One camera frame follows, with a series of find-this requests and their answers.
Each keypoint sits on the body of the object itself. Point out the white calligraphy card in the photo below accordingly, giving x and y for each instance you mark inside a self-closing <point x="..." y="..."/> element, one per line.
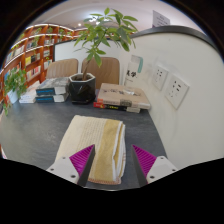
<point x="132" y="73"/>

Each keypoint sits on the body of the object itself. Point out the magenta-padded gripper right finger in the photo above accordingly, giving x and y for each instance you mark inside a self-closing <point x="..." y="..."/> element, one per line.
<point x="160" y="166"/>

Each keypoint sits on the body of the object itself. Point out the tan padded chair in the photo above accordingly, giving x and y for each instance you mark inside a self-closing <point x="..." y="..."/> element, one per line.
<point x="106" y="71"/>
<point x="62" y="68"/>

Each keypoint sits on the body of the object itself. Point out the cream and yellow towel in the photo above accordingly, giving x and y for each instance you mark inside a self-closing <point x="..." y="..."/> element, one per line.
<point x="96" y="143"/>

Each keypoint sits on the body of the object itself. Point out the small tree in black pot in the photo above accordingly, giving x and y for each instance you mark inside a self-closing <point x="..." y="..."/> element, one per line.
<point x="82" y="90"/>

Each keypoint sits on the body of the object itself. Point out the red and black book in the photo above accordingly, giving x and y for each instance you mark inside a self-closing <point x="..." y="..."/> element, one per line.
<point x="110" y="106"/>

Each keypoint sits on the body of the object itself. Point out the white and pink book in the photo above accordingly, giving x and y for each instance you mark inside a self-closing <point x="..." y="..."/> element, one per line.
<point x="32" y="90"/>

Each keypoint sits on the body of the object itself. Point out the thin white book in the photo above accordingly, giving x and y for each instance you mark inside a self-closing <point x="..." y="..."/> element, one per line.
<point x="27" y="100"/>

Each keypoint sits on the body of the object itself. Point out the thick dark blue book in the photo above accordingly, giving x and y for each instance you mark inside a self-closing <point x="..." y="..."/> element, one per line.
<point x="51" y="98"/>

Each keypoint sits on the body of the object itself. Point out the leafy plant in white pot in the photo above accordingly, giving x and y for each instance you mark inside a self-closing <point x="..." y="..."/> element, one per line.
<point x="15" y="81"/>

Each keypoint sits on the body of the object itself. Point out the white hanging poster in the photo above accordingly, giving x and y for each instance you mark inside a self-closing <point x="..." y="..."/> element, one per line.
<point x="160" y="19"/>

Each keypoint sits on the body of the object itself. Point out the orange wooden bookshelf unit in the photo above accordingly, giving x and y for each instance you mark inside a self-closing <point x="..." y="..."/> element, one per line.
<point x="30" y="50"/>

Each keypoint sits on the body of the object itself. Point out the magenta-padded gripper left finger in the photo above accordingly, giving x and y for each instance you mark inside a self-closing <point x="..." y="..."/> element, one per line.
<point x="65" y="168"/>

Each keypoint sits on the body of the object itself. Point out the white black-framed partition screen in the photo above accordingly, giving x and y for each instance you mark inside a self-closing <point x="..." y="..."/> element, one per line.
<point x="200" y="133"/>

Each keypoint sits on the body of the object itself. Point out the thick grey marbled book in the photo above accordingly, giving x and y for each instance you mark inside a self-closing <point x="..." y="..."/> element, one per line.
<point x="53" y="86"/>

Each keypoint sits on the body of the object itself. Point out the large beige book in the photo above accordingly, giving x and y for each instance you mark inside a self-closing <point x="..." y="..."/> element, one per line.
<point x="121" y="95"/>

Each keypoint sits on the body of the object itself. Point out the white wall socket panel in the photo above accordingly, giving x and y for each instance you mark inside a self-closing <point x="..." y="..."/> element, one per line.
<point x="177" y="91"/>
<point x="160" y="77"/>

